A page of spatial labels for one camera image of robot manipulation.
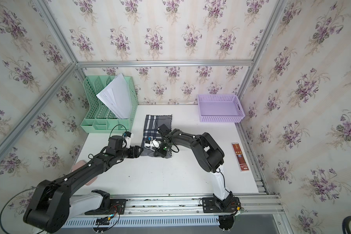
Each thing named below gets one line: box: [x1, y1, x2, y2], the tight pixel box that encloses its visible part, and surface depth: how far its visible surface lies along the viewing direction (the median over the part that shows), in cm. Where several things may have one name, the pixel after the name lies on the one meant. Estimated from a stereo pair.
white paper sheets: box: [96, 73, 133, 119], surface depth 98 cm
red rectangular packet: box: [231, 142, 250, 172], surface depth 90 cm
